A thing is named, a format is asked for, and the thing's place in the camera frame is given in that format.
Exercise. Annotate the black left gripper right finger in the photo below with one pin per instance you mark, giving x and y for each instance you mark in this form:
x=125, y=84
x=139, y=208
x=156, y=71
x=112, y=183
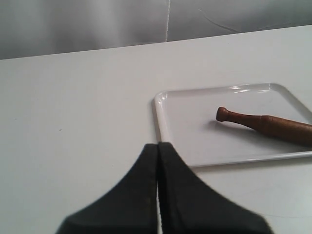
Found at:
x=189, y=206

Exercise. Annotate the brown wooden pestle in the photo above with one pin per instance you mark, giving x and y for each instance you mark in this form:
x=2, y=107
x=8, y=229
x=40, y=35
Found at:
x=280, y=128

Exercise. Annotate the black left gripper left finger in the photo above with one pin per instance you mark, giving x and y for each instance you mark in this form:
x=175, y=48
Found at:
x=128, y=208

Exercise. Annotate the white rectangular plastic tray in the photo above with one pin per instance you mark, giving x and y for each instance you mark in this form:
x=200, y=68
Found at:
x=187, y=120

